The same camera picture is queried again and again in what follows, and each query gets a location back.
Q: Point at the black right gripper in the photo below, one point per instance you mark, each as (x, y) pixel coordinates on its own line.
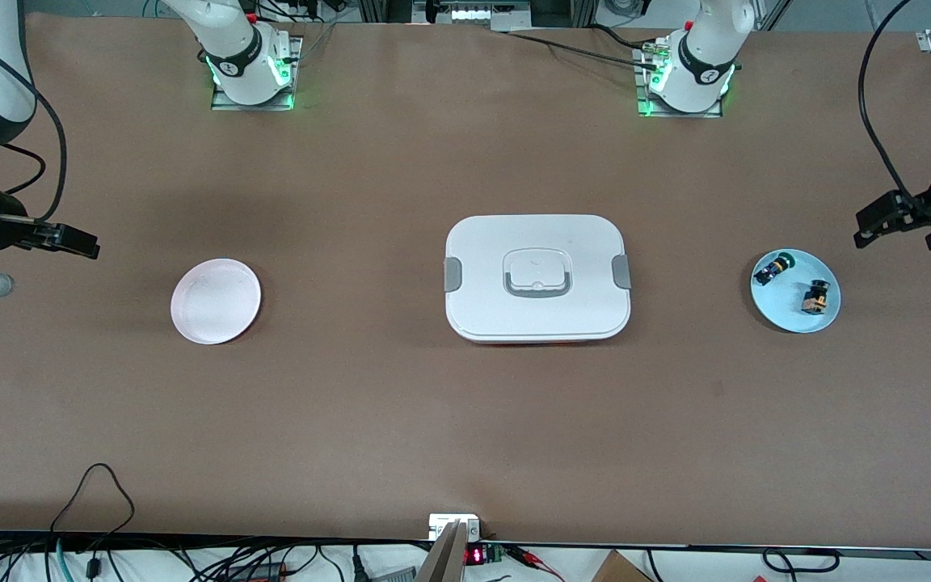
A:
(3, 227)

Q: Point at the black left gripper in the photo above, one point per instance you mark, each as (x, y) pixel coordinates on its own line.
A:
(928, 205)

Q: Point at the orange push-button switch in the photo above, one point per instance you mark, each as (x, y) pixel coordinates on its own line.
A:
(815, 303)

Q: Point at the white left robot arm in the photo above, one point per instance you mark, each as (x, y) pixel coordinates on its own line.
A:
(708, 48)

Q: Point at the white lidded storage box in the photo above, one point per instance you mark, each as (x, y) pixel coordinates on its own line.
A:
(538, 315)

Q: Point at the small white box device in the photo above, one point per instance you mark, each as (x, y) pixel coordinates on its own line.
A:
(443, 525)

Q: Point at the light blue round plate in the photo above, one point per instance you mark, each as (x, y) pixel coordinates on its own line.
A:
(785, 311)

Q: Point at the pink round plate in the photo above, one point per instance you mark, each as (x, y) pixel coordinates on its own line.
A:
(215, 303)

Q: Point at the brown cardboard piece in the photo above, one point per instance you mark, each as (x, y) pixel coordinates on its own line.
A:
(619, 570)

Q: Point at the lit electronics unit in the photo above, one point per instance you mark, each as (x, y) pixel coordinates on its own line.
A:
(473, 12)

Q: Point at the grey metal bar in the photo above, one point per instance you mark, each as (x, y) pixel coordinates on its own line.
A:
(445, 558)

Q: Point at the red LED display module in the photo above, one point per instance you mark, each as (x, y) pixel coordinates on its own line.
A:
(475, 555)

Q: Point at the green push-button switch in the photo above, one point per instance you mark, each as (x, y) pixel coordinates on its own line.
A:
(773, 268)

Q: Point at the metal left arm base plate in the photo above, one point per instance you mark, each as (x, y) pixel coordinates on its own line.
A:
(680, 114)

